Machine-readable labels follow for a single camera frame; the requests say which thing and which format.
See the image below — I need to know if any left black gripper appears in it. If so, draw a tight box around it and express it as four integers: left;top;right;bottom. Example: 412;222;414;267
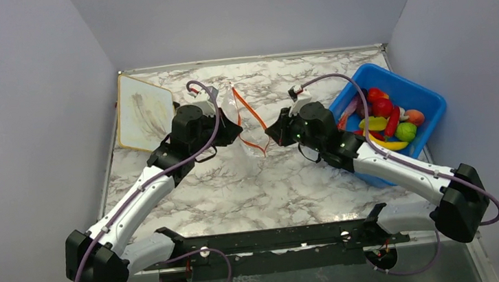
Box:
187;105;245;155

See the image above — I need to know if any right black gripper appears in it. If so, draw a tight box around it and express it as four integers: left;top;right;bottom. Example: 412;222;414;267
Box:
264;104;325;158

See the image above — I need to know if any clear orange zip bag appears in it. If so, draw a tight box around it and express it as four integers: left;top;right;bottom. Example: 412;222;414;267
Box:
221;81;271;179

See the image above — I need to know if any red watermelon slice toy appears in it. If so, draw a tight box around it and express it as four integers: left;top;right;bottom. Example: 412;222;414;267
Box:
337;94;361;131

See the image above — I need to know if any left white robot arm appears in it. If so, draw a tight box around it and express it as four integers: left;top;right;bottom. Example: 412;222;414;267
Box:
65;105;242;282

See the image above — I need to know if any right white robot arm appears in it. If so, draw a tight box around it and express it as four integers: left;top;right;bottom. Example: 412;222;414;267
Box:
265;102;490;244

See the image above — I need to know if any white board yellow rim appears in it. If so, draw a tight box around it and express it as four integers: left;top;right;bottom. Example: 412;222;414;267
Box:
116;74;175;152

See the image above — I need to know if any yellow toy star fruit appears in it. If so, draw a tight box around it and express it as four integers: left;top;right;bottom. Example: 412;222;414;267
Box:
358;116;388;131

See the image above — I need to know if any red toy tomato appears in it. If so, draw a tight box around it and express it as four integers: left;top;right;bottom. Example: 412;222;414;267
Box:
367;87;390;103

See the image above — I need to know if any red toy apple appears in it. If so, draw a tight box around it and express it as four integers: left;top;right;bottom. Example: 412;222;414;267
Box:
371;98;394;118

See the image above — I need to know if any red toy chili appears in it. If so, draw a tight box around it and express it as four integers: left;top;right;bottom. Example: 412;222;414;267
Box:
384;105;401;139

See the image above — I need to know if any yellow toy banana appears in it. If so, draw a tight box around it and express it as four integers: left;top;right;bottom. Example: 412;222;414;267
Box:
368;133;409;151

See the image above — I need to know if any green toy lime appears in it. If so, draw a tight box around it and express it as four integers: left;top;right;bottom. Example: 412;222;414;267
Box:
395;122;418;143

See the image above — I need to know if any blue plastic bin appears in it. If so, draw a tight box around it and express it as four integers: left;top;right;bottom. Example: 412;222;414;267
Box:
329;64;446;188

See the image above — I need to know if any orange toy peach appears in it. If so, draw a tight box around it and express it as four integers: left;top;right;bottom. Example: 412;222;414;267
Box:
404;109;425;127

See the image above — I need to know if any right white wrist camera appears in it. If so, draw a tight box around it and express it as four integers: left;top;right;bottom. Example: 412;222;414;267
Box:
288;85;313;117

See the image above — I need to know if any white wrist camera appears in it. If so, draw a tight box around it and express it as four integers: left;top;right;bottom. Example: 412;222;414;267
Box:
288;85;313;117
189;86;219;117

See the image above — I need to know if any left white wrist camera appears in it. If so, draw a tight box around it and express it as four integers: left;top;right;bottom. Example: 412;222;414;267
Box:
189;86;219;117

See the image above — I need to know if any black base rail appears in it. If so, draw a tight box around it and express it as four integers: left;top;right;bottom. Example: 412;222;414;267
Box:
147;215;410;282

